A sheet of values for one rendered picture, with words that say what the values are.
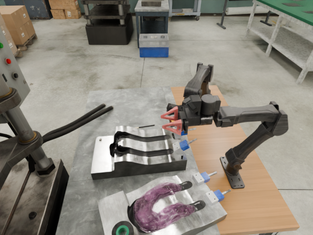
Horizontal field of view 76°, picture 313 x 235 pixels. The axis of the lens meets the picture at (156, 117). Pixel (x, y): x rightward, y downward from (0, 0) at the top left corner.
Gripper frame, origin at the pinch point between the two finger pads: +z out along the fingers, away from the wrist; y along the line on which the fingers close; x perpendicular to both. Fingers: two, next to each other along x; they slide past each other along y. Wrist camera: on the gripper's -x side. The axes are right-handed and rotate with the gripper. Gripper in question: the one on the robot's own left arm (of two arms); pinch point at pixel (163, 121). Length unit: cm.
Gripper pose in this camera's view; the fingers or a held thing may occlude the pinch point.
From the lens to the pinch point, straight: 81.6
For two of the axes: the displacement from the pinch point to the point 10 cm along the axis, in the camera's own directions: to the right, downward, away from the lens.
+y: 0.8, 6.4, -7.6
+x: 0.4, 7.6, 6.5
